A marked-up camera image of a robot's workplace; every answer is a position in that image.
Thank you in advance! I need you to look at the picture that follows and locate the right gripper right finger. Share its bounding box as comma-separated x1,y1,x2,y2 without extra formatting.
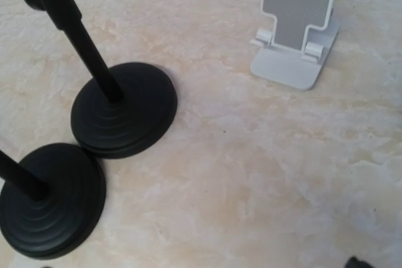
345,257,374,268

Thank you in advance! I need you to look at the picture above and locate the white folding phone stand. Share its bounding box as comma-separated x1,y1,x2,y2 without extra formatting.
251,0,340,90

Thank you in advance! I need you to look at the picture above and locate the front black round-base stand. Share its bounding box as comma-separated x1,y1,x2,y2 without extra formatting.
1,143,106,260

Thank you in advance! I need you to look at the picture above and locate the black round-base stand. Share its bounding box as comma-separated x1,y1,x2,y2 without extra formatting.
1,143,106,260
24,0,178,159

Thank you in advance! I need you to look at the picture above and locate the rear black round-base stand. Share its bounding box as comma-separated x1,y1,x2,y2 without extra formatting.
24,0,178,159

